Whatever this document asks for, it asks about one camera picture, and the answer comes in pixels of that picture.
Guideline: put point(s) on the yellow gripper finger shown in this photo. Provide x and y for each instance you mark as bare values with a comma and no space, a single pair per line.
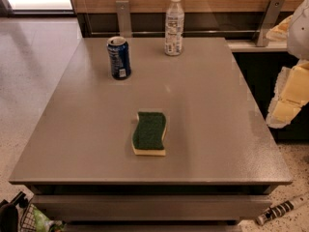
279,33
291,93

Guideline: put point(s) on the clear plastic water bottle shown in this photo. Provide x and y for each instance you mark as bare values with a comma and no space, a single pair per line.
174,22

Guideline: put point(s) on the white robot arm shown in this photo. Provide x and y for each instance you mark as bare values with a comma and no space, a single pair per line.
298,33

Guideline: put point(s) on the black white striped tube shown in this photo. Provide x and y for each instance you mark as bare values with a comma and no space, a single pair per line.
281,209

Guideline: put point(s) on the green yellow sponge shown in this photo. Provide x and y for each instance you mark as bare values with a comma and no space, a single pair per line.
148,137

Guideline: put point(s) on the blue soda can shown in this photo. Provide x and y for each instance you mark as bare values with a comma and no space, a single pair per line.
117,48

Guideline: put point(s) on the grey table drawer front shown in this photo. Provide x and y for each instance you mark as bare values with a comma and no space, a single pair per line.
151,207

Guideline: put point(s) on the black object bottom left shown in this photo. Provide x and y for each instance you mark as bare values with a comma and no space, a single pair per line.
9,212

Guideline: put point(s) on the right metal bracket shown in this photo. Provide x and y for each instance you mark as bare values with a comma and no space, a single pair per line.
268,21

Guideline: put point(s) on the metal bracket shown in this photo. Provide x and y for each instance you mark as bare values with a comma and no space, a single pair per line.
268,21
124,18

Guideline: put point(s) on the left metal bracket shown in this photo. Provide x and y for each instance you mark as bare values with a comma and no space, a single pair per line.
124,18

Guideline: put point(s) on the wire basket with green bag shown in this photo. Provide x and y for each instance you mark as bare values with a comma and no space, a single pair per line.
33,220

